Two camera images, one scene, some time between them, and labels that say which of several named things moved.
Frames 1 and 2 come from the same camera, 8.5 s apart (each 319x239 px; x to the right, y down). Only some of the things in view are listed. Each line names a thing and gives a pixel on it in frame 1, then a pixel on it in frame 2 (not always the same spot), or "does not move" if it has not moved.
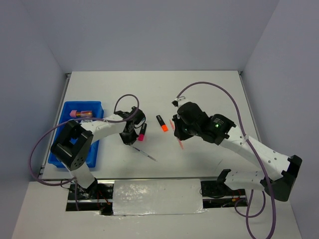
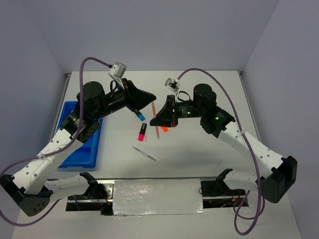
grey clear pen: x=142 y=152 does not move
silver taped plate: x=157 y=196 does not move
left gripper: x=132 y=139 -> x=136 y=98
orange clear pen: x=173 y=128 -> x=154 y=114
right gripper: x=178 y=132 -> x=167 y=116
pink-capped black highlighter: x=141 y=135 does not move
